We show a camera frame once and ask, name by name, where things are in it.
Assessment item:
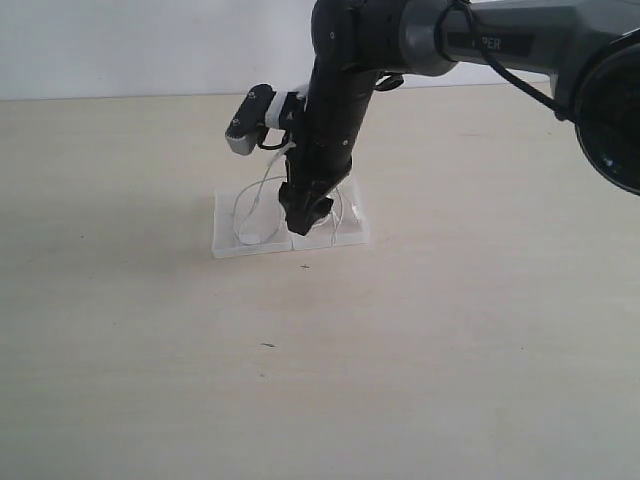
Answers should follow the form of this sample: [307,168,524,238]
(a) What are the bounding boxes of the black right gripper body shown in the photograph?
[283,134,354,200]

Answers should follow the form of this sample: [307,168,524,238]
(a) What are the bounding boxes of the white wired earphones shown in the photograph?
[229,155,368,253]

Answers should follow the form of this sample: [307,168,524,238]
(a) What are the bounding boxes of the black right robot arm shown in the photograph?
[279,0,639,235]

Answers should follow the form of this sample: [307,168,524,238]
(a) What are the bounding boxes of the clear plastic hinged case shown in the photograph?
[211,179,370,258]

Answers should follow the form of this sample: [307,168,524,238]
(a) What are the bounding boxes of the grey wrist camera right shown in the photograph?
[225,84,275,156]

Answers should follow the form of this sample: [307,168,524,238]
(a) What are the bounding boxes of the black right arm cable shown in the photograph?
[434,0,571,121]

